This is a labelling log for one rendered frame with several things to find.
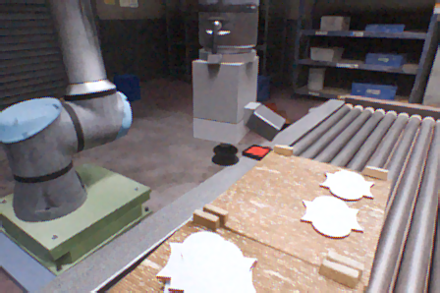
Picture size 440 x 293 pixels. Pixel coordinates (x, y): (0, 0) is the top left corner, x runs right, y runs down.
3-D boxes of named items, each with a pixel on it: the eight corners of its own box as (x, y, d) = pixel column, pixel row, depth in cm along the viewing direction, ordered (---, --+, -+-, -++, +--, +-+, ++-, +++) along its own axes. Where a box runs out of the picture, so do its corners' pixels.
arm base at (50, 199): (-2, 211, 65) (-16, 172, 61) (56, 179, 78) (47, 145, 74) (47, 230, 60) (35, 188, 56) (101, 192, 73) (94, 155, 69)
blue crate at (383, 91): (349, 96, 472) (352, 82, 463) (352, 90, 506) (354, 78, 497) (394, 101, 447) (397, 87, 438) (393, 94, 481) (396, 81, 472)
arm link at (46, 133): (2, 164, 65) (-18, 104, 59) (65, 146, 74) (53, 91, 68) (22, 184, 57) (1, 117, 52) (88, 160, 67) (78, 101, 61)
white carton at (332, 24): (319, 30, 479) (321, 16, 470) (328, 29, 497) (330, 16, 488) (341, 31, 455) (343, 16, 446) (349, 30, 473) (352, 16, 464)
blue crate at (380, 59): (363, 64, 454) (365, 52, 447) (371, 61, 480) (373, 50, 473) (400, 68, 424) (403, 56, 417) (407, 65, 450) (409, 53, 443)
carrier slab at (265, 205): (197, 220, 67) (196, 214, 66) (271, 153, 98) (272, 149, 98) (365, 292, 50) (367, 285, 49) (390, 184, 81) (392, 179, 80)
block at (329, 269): (318, 274, 51) (320, 263, 50) (320, 267, 52) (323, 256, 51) (356, 290, 48) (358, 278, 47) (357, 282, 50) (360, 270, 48)
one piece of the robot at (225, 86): (284, 33, 31) (271, 170, 38) (299, 29, 39) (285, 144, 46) (184, 29, 36) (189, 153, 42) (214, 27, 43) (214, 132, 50)
